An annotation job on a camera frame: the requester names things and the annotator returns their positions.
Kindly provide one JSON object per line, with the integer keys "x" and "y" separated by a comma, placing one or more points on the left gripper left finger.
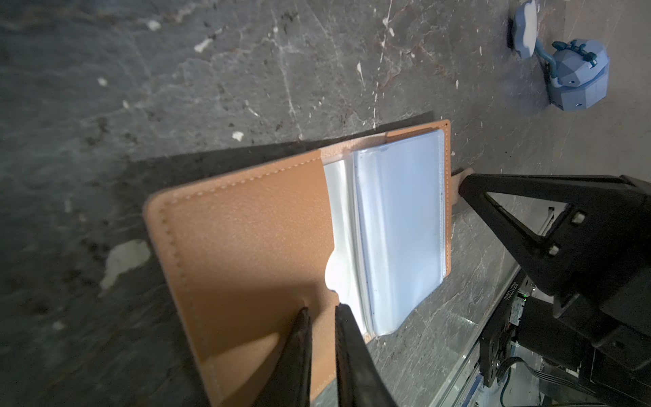
{"x": 290, "y": 382}

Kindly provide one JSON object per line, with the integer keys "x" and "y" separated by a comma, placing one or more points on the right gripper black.
{"x": 585, "y": 241}

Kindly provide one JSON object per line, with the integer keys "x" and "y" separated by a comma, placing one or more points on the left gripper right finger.
{"x": 358, "y": 381}

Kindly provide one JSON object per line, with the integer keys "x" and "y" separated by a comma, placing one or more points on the tan leather card holder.
{"x": 364, "y": 222}

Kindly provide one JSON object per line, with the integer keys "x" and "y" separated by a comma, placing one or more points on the blue dish brush toy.
{"x": 578, "y": 71}

